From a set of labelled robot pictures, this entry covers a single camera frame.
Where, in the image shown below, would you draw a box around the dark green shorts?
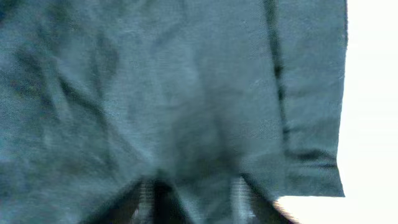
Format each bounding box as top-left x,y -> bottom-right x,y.
1,0 -> 347,223

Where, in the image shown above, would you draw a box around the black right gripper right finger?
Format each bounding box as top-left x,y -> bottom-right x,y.
231,177 -> 293,224

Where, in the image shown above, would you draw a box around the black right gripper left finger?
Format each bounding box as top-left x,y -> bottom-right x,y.
80,179 -> 155,224

